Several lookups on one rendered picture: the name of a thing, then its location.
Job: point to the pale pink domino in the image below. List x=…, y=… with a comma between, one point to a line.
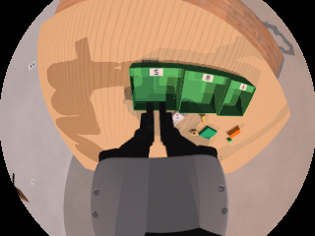
x=177, y=117

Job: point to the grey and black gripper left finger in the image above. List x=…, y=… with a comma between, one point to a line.
x=139, y=145

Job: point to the green bins with labels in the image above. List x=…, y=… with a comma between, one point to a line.
x=229, y=95

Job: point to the brass bolt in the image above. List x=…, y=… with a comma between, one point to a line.
x=203, y=117

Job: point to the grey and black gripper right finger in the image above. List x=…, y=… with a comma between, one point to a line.
x=177, y=144

